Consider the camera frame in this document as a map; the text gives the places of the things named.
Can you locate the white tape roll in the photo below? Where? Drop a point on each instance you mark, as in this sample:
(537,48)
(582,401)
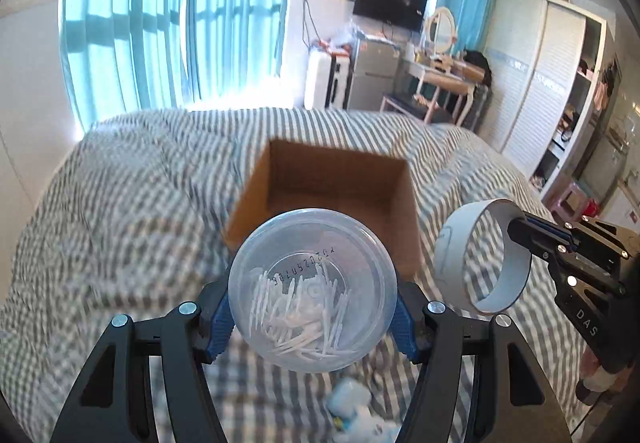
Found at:
(452,248)

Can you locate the black wall television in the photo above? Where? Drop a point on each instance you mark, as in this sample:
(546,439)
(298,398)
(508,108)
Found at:
(390,3)

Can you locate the clear plastic floss pick jar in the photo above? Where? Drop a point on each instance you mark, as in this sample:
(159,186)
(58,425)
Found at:
(312,288)

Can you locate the round vanity mirror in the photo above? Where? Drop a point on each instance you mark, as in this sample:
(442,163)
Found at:
(440,30)

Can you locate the wide teal window curtain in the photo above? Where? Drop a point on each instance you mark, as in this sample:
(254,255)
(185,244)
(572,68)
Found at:
(170,13)

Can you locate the white tall appliance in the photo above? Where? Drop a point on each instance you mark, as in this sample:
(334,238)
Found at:
(317,80)

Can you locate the grey striped blanket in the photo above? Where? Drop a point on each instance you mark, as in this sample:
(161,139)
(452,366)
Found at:
(125,223)

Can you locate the white slatted wardrobe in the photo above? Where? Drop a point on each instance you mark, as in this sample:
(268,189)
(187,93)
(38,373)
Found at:
(535,88)

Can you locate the person's right hand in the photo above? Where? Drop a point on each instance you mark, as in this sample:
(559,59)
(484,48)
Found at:
(600,380)

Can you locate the white and blue packet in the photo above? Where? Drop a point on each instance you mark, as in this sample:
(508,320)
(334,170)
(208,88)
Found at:
(350,400)

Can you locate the pink plastic stool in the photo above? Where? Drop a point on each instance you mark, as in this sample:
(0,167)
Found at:
(567,198)

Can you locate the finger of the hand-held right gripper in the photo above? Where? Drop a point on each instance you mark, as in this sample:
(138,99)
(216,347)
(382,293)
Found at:
(531,237)
(602,234)

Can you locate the white dressing table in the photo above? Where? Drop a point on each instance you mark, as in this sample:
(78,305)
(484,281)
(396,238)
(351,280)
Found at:
(440,78)

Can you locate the black bag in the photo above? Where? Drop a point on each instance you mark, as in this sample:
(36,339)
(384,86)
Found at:
(476,65)

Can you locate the dark cushioned stool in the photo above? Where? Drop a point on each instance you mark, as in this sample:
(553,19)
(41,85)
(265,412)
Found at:
(410,107)

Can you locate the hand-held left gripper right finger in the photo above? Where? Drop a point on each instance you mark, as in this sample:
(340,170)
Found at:
(406,329)

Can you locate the silver small fridge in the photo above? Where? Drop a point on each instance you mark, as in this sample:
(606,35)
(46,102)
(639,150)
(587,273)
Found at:
(372,75)

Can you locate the brown cardboard box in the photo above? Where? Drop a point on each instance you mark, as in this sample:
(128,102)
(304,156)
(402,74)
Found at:
(330,183)

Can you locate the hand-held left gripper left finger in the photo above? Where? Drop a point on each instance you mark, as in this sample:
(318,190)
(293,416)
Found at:
(220,325)

